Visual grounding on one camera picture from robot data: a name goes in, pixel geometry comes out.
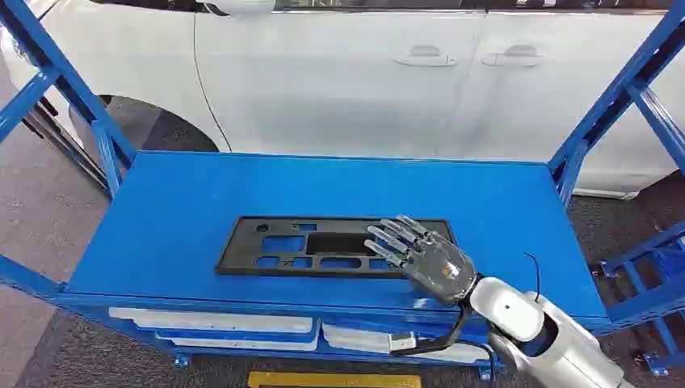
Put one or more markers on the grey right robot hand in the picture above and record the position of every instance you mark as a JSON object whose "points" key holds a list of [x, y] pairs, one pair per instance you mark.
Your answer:
{"points": [[441, 268]]}

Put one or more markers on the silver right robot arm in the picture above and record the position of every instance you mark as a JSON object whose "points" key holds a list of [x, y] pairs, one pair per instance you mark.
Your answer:
{"points": [[535, 326]]}

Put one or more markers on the white foam part with label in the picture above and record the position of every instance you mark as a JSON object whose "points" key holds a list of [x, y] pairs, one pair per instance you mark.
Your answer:
{"points": [[364, 340]]}

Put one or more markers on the white car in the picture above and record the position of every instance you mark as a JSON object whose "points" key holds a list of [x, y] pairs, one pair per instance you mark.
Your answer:
{"points": [[342, 96]]}

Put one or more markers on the black plastic panel with cutouts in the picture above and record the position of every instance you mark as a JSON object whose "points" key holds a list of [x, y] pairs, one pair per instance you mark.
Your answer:
{"points": [[243, 251]]}

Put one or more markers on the long white foam part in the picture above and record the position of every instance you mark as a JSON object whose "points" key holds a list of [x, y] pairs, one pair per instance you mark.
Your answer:
{"points": [[214, 320], [241, 342]]}

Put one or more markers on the blue steel rack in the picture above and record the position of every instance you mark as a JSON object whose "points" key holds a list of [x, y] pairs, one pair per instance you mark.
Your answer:
{"points": [[214, 214]]}

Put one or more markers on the black car tyre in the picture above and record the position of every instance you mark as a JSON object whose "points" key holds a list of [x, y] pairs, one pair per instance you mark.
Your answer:
{"points": [[176, 134]]}

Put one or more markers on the white car side mirror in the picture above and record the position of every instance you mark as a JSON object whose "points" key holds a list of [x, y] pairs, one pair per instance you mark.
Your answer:
{"points": [[238, 5]]}

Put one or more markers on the dark metal rail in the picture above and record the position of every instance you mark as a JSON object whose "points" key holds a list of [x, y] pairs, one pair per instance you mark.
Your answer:
{"points": [[64, 142]]}

